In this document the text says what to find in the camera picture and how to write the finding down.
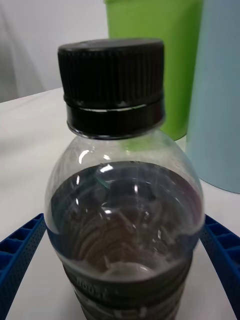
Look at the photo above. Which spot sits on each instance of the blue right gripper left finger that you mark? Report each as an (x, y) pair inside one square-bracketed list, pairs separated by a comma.
[(15, 255)]

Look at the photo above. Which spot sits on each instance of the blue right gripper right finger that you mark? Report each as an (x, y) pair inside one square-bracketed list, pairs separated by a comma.
[(222, 250)]

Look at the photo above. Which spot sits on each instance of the clear bottle with black cap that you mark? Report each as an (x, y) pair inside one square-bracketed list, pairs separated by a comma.
[(120, 200)]

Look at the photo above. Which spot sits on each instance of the pale blue plastic bin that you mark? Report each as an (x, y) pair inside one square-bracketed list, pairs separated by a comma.
[(216, 100)]

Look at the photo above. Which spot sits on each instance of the green plastic bin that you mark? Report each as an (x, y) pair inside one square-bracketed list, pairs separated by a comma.
[(155, 37)]

